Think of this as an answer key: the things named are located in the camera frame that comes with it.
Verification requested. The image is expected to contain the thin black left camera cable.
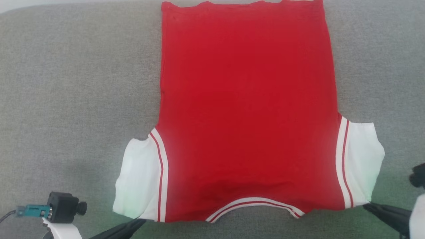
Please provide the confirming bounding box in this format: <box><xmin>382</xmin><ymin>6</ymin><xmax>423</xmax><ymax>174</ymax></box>
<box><xmin>0</xmin><ymin>209</ymin><xmax>18</xmax><ymax>223</ymax></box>

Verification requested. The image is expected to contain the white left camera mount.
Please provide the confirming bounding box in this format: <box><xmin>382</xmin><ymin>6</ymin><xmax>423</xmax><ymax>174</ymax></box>
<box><xmin>42</xmin><ymin>217</ymin><xmax>83</xmax><ymax>239</ymax></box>

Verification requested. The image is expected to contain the teal camera cable connector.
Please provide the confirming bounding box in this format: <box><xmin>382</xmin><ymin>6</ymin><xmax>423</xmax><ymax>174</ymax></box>
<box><xmin>16</xmin><ymin>204</ymin><xmax>51</xmax><ymax>218</ymax></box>

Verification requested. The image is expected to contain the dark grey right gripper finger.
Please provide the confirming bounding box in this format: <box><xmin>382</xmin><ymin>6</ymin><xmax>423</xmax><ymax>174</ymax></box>
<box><xmin>363</xmin><ymin>202</ymin><xmax>412</xmax><ymax>238</ymax></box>

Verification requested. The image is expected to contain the red and white shirt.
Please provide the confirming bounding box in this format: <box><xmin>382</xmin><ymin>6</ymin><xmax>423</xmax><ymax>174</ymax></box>
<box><xmin>112</xmin><ymin>0</ymin><xmax>385</xmax><ymax>223</ymax></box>

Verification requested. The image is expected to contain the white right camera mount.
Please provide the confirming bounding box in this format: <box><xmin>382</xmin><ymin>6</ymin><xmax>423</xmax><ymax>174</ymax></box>
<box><xmin>409</xmin><ymin>194</ymin><xmax>425</xmax><ymax>239</ymax></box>

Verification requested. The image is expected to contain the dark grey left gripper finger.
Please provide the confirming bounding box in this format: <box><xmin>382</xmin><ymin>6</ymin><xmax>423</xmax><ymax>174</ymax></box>
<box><xmin>90</xmin><ymin>218</ymin><xmax>147</xmax><ymax>239</ymax></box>

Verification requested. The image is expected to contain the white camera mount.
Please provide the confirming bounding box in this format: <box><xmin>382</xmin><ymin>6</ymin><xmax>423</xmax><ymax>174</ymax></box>
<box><xmin>409</xmin><ymin>194</ymin><xmax>425</xmax><ymax>239</ymax></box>
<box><xmin>42</xmin><ymin>217</ymin><xmax>83</xmax><ymax>239</ymax></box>

